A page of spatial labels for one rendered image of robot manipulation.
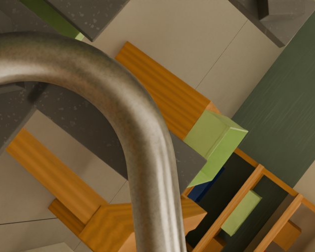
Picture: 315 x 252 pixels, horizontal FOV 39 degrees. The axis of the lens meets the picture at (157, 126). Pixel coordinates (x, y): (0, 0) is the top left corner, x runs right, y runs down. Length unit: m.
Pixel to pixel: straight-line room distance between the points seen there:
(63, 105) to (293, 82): 6.20
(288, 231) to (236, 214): 0.66
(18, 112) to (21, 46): 0.06
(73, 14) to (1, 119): 0.09
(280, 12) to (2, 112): 0.21
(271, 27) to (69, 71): 0.18
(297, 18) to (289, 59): 6.17
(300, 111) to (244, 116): 0.76
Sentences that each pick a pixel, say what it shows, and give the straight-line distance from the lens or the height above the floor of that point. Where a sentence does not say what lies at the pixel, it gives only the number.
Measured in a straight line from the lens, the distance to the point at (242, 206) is 5.77.
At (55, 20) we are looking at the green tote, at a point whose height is 0.93.
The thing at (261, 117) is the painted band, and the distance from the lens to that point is 6.38.
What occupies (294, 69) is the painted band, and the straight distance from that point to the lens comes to 6.52.
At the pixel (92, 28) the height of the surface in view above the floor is 1.03.
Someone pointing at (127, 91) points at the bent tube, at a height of 1.11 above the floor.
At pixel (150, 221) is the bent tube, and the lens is 0.26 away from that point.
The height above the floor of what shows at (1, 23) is 1.01.
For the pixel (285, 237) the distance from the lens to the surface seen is 5.79.
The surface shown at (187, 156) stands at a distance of 0.30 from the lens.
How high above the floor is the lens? 1.21
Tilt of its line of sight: 18 degrees down
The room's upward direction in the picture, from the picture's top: 128 degrees clockwise
